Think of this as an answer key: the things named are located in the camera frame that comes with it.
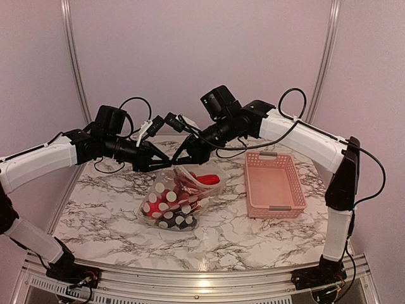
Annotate orange red mango toy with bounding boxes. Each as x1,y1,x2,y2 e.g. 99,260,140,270
191,172,221,186

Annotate right aluminium frame post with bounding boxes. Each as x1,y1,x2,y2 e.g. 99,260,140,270
306,0,342,123

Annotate red cherry bunch toy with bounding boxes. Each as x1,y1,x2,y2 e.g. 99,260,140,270
139,168,207,227

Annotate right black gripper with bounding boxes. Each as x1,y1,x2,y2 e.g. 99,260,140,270
170,115,236,165

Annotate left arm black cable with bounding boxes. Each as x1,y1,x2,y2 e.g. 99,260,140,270
93,96,153,174

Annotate clear zip top bag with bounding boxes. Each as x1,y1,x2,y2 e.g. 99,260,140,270
137,162,229,231

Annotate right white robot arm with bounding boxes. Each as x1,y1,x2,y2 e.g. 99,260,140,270
170,99,360,284

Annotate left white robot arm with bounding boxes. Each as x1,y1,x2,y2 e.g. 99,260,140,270
1,129,171,282

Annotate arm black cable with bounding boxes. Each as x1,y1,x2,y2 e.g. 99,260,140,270
93,96,153,174
216,87,387,203

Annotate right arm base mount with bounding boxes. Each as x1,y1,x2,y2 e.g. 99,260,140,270
291,265,347,290

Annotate aluminium frame post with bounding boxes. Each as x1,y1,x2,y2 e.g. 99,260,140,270
59,0,92,124
306,0,342,123

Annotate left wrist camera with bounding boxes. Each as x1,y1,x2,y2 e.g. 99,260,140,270
93,104,165,148

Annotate left aluminium frame post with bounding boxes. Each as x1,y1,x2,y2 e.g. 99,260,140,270
59,0,92,124

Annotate purple eggplant toy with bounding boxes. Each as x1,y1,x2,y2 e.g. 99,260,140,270
157,210,198,231

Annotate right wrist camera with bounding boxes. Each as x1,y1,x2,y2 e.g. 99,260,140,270
165,84,243,134

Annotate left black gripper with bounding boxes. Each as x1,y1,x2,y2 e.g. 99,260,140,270
103,134,171,172

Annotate pink plastic basket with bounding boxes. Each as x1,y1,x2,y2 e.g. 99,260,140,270
244,151,307,219

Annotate curved aluminium front rail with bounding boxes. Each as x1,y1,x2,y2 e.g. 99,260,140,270
12,253,380,304

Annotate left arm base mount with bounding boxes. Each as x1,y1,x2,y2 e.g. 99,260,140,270
46,263,101,289

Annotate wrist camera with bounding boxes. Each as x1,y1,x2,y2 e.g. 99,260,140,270
93,104,165,148
165,84,243,134

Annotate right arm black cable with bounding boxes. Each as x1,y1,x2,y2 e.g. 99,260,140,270
216,87,387,203

